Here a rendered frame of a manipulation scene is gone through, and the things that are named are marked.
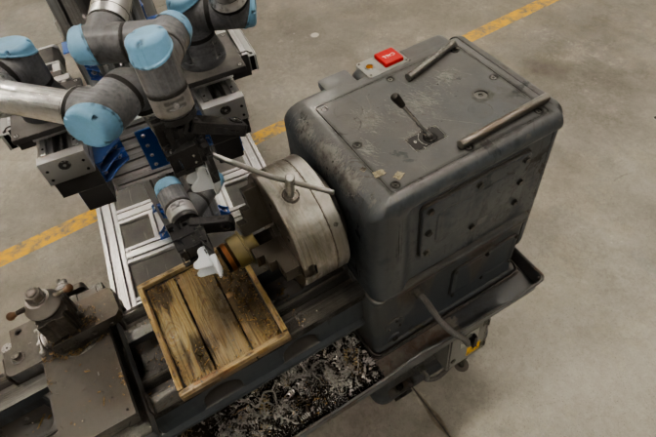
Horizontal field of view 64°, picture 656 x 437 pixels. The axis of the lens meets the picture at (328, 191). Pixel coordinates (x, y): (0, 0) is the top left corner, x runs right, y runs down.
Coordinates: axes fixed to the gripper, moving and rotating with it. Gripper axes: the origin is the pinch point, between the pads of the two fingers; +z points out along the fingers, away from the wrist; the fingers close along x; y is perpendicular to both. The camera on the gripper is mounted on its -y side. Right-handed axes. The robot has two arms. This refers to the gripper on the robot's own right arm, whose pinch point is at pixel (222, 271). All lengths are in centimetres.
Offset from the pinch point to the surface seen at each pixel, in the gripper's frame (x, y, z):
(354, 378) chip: -52, -22, 21
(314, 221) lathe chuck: 11.4, -22.8, 7.9
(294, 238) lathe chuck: 10.5, -16.9, 8.7
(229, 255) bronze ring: 3.0, -3.3, -1.0
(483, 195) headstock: 2, -65, 18
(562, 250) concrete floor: -108, -146, 2
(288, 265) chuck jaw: 2.1, -13.9, 9.0
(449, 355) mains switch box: -78, -59, 23
